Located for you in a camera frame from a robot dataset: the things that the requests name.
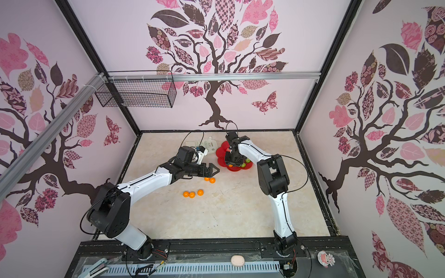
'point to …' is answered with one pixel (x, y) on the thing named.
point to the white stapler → (98, 269)
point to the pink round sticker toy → (325, 259)
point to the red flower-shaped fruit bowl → (221, 153)
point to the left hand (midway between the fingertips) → (213, 172)
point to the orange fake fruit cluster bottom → (200, 192)
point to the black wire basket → (137, 88)
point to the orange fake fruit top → (230, 165)
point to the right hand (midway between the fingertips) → (229, 161)
